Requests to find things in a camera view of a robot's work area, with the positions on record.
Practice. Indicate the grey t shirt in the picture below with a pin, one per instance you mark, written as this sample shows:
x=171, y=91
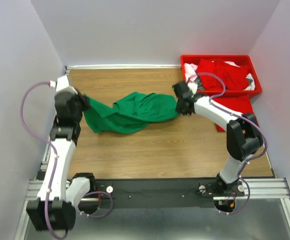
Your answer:
x=199, y=84

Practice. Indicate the white pink t shirt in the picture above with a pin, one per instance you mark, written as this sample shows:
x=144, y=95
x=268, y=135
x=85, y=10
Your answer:
x=190, y=72

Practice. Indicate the red t shirt in bin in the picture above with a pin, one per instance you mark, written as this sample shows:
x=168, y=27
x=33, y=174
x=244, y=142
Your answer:
x=216, y=67

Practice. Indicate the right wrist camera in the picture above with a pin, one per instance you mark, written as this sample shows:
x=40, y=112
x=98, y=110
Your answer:
x=192, y=87

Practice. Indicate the red plastic bin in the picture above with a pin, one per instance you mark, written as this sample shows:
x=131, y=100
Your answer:
x=241, y=60

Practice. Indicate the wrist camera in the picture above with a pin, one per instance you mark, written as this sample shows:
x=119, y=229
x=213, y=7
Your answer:
x=61, y=84
x=192, y=87

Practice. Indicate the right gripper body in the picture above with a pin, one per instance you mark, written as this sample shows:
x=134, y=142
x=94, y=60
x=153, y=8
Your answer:
x=182, y=106

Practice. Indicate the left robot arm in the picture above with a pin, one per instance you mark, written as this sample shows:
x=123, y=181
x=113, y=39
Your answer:
x=56, y=202

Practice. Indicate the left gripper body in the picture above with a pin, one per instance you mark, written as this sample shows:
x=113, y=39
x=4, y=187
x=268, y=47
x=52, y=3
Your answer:
x=79, y=101

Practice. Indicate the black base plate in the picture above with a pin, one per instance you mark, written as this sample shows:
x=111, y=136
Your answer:
x=149, y=193

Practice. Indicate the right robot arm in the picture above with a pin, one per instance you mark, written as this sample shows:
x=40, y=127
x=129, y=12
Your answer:
x=243, y=138

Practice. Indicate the green t shirt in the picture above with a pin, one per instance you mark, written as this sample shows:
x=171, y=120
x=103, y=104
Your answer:
x=130, y=114

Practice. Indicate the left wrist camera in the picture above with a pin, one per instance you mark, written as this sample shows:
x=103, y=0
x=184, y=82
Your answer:
x=61, y=84

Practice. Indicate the folded red t shirt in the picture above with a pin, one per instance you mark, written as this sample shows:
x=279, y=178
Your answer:
x=240, y=104

